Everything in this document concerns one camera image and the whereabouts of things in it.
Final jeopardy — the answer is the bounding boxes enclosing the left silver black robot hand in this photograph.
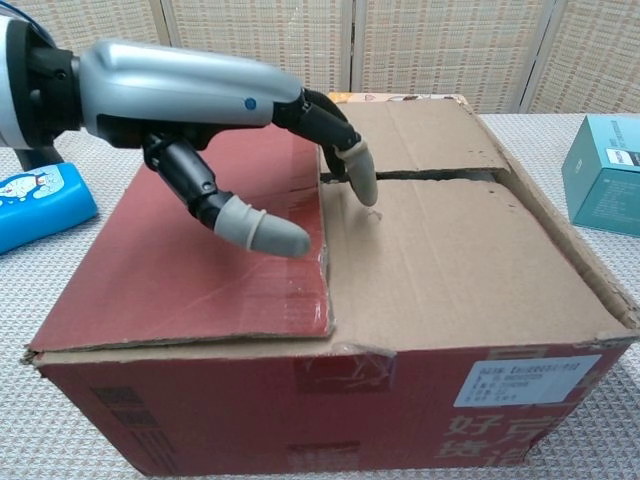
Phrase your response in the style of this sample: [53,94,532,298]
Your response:
[77,40,380,260]

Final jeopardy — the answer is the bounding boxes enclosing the red cardboard shipping box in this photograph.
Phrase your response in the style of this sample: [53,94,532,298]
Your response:
[19,94,640,479]

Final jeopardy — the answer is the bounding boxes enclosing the teal product box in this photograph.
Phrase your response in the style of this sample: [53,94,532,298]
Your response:
[560,114,640,235]

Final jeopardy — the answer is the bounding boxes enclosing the cola bottle with red label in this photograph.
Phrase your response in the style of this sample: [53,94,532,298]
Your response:
[17,139,65,171]

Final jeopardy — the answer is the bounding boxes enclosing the blue cartoon pencil case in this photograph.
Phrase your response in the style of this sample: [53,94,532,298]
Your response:
[0,162,100,256]

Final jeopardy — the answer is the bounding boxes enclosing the yellow cartoon tissue pack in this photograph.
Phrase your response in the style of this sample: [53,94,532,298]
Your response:
[327,91,469,104]

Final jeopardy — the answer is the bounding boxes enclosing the woven folding screen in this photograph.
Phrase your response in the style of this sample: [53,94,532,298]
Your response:
[0,0,640,117]

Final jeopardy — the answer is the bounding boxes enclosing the beige woven tablecloth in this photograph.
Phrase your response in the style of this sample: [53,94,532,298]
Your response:
[0,112,640,480]

